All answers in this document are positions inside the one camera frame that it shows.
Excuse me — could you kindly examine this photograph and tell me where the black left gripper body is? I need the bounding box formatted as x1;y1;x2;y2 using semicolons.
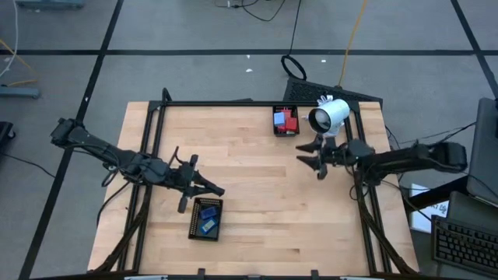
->
153;153;200;215

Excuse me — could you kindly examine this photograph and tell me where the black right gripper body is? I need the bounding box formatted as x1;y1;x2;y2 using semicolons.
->
314;133;362;181

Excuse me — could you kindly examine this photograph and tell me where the blue rectangular box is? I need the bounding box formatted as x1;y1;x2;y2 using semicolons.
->
199;205;219;220

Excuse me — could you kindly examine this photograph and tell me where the blue digital clock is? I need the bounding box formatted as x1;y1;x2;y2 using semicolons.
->
198;218;219;236

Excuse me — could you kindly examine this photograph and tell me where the large black plastic basket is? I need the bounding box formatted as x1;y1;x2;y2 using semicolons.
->
188;197;224;243

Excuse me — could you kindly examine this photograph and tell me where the white spotlight lamp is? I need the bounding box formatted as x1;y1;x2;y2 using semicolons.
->
307;94;351;138

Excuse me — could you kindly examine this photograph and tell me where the small black plastic basket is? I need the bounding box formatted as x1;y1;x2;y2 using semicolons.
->
271;103;300;137

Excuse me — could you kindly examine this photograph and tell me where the black desk bar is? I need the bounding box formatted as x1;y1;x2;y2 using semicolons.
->
403;175;468;213

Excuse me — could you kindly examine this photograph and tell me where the white paper sign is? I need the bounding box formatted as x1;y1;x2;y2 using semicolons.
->
409;182;449;234

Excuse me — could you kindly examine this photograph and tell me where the dark grey monitor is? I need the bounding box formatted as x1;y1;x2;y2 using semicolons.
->
465;96;498;209

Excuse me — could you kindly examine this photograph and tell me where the black keyboard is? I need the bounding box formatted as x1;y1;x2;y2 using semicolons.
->
430;214;498;278

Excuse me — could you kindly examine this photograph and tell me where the black floor object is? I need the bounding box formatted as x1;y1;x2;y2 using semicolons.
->
0;121;16;156

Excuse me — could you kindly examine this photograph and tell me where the grey floor bar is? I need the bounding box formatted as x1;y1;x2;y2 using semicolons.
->
0;86;41;100
15;0;86;10

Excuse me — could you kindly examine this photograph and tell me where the black metal table frame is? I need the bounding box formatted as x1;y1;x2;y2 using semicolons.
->
91;87;419;278

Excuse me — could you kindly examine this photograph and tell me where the black looped floor cable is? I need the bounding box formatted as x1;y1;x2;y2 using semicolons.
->
279;0;308;82

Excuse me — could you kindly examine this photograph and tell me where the yellow cable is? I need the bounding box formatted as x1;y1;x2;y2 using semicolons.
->
337;0;369;87

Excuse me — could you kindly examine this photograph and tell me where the thin black floor cable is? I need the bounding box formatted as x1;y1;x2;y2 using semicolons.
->
0;153;56;179

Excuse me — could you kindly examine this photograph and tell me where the white floor cable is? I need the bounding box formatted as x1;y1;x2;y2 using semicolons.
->
0;0;19;79

